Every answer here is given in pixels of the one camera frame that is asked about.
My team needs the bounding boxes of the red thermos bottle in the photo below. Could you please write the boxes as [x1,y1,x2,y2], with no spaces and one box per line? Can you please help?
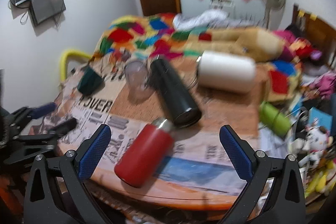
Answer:
[114,118,174,188]

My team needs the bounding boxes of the dark green cup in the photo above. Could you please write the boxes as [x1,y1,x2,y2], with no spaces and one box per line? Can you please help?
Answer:
[77,65,104,96]

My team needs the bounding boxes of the yellow foam tube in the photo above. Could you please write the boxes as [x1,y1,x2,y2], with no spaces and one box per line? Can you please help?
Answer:
[59,49,92,82]

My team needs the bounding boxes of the plush toy doll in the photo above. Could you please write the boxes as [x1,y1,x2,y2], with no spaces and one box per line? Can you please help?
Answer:
[298,126,333,169]

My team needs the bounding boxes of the green bottle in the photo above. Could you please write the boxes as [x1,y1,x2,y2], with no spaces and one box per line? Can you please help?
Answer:
[259,102,291,138]

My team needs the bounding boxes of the newspaper print tablecloth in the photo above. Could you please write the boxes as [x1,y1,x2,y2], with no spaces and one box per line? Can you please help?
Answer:
[40,54,266,210]

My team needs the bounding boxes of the colourful patchwork quilt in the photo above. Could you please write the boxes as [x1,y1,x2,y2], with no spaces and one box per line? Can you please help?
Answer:
[93,13,302,102]

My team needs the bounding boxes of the black thermos bottle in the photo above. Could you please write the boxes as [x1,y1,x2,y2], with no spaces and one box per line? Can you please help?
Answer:
[149,57,202,128]

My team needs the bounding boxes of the white thermos bottle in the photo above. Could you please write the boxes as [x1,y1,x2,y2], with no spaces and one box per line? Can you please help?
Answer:
[197,51,256,94]

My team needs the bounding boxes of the pink red clothes pile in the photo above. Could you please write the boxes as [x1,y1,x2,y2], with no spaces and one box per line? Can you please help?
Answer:
[273,24,322,63]

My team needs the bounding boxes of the wooden bed headboard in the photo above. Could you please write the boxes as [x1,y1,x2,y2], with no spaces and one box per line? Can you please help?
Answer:
[292,3,336,69]

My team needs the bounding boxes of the grey white crumpled cloth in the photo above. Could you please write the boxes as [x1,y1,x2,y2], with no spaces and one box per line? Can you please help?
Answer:
[173,9,263,31]

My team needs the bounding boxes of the standing electric fan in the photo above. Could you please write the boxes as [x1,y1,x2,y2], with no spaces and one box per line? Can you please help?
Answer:
[260,0,287,30]

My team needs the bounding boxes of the small black wall monitor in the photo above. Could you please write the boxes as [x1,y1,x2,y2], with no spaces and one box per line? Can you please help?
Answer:
[29,0,66,26]

